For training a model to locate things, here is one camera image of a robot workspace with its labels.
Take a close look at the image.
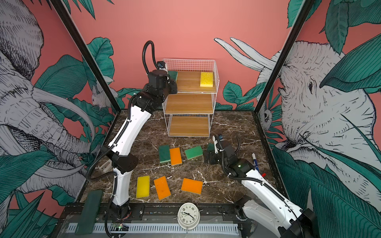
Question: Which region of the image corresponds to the orange sponge tilted front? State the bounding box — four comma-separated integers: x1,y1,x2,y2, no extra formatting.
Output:
154,176,171,200

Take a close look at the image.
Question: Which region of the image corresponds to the white slotted cable duct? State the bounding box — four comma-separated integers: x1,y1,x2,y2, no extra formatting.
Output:
63,223,240,236

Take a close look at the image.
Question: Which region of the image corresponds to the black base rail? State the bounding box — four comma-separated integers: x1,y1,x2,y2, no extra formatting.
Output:
56,202,301,238

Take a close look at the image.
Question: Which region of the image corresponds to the white analog clock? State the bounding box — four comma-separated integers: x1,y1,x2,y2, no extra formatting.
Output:
175,202,200,232

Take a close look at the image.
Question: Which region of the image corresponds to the blue capped marker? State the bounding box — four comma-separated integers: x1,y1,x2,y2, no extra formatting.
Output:
252,153,260,172

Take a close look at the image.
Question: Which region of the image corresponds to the black frame post left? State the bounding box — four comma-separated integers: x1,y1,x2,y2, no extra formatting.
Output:
49,0,122,114

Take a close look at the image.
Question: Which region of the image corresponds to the black frame post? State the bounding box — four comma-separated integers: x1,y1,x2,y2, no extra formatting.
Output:
49,0,122,114
254,0,315,115

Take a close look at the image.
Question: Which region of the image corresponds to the black frame post right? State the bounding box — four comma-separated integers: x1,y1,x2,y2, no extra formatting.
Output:
254,0,315,115

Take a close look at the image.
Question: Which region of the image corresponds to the white wire wooden shelf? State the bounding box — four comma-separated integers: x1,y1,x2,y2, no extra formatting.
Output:
162,59,219,137

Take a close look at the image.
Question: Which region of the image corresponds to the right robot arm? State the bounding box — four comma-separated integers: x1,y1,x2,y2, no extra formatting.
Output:
204,134,319,238

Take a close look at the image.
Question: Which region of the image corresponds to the light green yellow sponge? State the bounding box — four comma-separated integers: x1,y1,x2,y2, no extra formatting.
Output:
185,146,203,160

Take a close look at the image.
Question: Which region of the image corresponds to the dark green sponge beside orange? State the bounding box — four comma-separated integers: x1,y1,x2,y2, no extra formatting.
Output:
158,145,171,163

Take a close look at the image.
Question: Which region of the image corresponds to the white stapler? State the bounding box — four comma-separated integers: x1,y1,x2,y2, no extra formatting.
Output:
99,160,113,173

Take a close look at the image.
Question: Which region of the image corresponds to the yellow sponge on table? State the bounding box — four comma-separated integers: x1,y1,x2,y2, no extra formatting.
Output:
136,176,150,198

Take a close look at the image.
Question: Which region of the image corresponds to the dark green sponge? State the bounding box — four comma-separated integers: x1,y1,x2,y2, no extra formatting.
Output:
168,70,178,81
158,145,171,163
206,143,215,153

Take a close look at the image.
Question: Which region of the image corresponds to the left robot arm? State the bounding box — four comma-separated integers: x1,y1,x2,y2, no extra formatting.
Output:
85,40,178,221

